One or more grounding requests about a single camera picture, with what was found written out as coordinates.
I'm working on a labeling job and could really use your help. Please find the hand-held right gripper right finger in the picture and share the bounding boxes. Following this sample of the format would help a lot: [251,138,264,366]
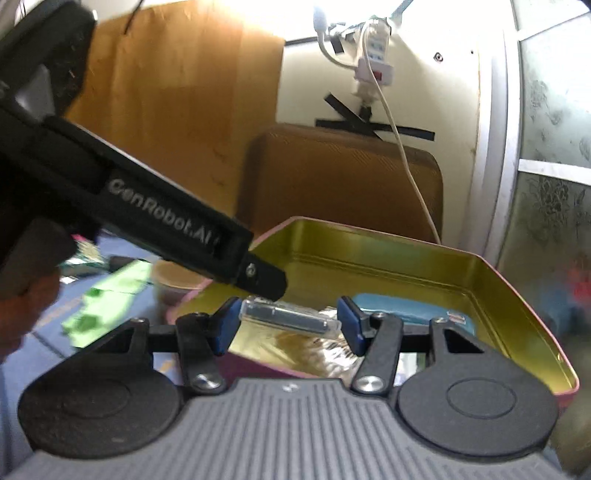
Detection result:
[337,295,485,395]

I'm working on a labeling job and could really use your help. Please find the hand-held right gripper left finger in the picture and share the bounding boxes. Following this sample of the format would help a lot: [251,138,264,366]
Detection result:
[99,298,243,395]

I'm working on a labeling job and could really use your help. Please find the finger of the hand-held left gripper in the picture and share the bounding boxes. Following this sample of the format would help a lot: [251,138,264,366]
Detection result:
[239,250,288,302]

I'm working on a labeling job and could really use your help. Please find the clear plastic case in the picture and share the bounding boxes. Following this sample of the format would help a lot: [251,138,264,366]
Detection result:
[239,298,343,340]

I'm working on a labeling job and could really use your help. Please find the gold tin box pink outside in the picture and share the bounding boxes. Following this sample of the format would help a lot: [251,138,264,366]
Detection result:
[173,215,580,409]

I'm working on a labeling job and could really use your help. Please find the green soft toy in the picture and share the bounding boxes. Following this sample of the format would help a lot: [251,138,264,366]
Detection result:
[62,259,153,348]

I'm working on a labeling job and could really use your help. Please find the person's left hand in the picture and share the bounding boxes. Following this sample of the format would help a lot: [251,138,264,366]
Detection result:
[0,272,62,358]

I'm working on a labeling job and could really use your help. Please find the silver foil packet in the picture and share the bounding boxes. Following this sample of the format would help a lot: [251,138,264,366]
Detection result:
[277,332,365,370]

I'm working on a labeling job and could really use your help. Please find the blue packet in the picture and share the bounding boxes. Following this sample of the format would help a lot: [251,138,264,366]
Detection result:
[353,293,478,337]

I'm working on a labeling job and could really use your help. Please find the brown cardboard sheet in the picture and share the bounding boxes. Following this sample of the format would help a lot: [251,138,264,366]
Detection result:
[67,0,286,232]

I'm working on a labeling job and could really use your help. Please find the blue patterned sheet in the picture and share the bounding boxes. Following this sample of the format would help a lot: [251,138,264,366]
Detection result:
[0,228,185,467]

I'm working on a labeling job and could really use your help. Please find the black tape strips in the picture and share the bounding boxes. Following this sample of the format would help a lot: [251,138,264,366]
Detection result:
[316,92,436,143]

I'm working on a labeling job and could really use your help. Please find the frosted glass door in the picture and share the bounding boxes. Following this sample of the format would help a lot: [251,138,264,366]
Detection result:
[496,0,591,324]

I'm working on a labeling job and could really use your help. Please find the white charger cable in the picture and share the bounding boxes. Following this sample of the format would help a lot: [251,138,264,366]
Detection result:
[311,4,358,72]

